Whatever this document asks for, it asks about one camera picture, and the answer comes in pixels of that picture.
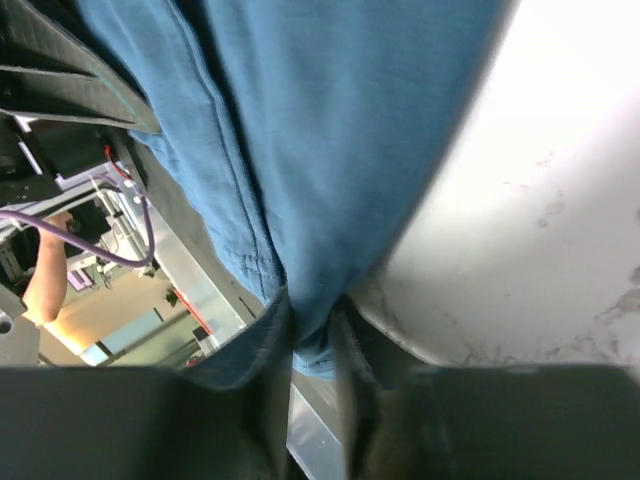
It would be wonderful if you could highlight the blue t shirt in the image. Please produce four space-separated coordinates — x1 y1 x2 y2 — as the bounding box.
77 1 506 378

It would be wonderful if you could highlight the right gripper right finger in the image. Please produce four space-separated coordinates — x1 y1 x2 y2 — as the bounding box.
334 300 639 479

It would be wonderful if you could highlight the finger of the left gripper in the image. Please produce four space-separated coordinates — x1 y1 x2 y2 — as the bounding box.
1 1 160 134

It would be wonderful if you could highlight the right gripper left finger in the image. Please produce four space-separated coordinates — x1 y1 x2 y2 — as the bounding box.
1 290 295 479

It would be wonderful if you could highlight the person forearm in background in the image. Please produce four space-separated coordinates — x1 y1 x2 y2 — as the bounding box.
22 228 67 326

